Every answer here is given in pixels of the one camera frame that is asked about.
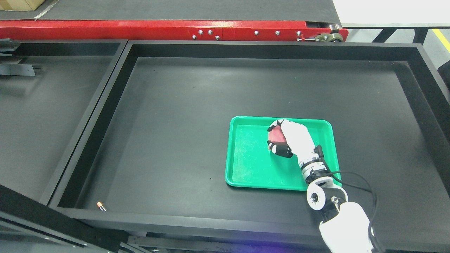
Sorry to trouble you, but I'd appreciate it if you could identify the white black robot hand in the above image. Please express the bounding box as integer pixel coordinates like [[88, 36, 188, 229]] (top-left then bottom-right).
[[270, 119, 319, 166]]

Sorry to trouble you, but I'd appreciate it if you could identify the pink foam block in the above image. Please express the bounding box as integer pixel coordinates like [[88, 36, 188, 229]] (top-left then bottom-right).
[[267, 125, 288, 150]]

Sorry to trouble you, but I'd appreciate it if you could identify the green plastic tray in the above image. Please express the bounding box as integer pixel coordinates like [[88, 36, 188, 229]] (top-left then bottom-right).
[[225, 116, 340, 191]]

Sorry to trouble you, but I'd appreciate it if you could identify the black metal shelf right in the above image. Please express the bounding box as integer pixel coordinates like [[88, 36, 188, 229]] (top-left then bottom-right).
[[50, 41, 449, 252]]

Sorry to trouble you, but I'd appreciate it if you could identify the black metal shelf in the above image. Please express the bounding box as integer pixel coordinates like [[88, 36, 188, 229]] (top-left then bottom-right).
[[50, 41, 449, 252], [0, 39, 129, 253]]

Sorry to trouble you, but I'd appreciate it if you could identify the black metal shelf left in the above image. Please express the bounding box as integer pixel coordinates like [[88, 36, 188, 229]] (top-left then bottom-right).
[[0, 39, 129, 253]]

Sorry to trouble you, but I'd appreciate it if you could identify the red conveyor frame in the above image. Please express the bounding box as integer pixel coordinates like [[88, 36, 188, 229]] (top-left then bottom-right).
[[0, 20, 349, 41]]

